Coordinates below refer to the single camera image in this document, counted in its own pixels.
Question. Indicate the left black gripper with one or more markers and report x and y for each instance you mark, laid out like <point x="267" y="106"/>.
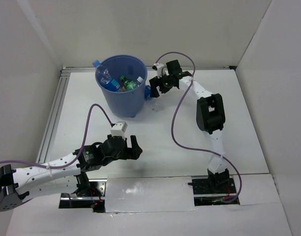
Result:
<point x="132" y="153"/>

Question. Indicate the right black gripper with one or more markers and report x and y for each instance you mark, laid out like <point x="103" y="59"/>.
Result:
<point x="154" y="82"/>

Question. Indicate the blue label bottle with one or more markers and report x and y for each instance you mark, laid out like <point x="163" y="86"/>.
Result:
<point x="152" y="103"/>

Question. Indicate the clear bottle white cap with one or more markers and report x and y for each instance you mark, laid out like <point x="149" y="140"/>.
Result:
<point x="140" y="81"/>

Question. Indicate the green soda bottle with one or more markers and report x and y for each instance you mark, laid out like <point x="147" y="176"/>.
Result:
<point x="128" y="84"/>

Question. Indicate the clear bottle blue cap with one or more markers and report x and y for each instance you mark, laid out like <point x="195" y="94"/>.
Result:
<point x="104" y="78"/>

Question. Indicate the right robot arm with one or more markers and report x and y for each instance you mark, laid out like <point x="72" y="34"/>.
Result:
<point x="210" y="115"/>

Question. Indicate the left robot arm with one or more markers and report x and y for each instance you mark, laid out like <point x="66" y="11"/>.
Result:
<point x="65" y="175"/>

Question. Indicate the blue plastic bin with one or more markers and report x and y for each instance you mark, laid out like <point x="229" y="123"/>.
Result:
<point x="126" y="104"/>

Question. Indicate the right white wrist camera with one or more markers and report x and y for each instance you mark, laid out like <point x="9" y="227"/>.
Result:
<point x="160" y="69"/>

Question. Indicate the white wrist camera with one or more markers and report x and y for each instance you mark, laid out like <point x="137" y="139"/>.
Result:
<point x="119" y="129"/>
<point x="160" y="69"/>

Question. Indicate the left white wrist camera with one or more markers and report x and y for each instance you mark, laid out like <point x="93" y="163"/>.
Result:
<point x="119" y="129"/>

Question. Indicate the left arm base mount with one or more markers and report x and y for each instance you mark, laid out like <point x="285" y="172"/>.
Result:
<point x="93" y="199"/>

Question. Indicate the left aluminium rail frame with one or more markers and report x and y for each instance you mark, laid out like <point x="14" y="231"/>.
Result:
<point x="47" y="143"/>

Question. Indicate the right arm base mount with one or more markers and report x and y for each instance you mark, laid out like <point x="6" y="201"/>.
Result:
<point x="215" y="189"/>

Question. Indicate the back aluminium rail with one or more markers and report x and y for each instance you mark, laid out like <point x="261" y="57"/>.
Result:
<point x="91" y="69"/>

